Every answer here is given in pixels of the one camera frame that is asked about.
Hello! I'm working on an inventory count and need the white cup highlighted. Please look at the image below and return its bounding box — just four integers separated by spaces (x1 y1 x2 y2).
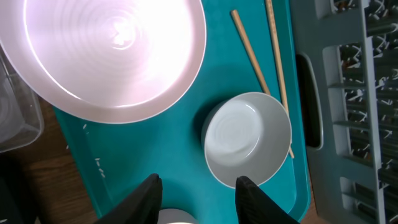
157 208 198 224

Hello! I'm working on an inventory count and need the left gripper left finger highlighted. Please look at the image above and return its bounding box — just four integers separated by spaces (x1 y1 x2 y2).
95 174 163 224

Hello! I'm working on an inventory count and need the wooden chopstick inner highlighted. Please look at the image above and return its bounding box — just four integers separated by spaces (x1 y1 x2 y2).
231 9 270 95

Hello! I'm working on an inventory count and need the grey dishwasher rack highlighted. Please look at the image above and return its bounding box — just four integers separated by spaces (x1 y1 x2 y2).
290 0 397 223

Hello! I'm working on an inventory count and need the wooden chopstick near rack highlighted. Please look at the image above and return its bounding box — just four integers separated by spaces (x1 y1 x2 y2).
264 0 295 159

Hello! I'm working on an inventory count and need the grey bowl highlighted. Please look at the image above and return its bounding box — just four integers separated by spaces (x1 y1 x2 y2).
201 92 292 189

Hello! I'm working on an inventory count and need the large pink plate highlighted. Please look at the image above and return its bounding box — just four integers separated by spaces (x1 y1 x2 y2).
1 0 206 124

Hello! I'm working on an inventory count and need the clear plastic bin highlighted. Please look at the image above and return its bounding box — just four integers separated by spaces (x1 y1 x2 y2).
1 51 44 152

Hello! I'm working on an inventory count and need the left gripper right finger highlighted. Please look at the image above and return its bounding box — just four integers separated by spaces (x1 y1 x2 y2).
235 176 299 224

